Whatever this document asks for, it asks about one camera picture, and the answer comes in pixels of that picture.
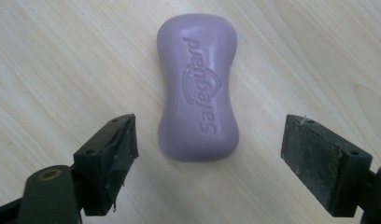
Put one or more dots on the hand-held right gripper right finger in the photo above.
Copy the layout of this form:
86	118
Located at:
322	168

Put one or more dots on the purple soap bar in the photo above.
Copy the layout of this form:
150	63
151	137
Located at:
198	90

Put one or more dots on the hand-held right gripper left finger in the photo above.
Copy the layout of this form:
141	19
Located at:
109	161

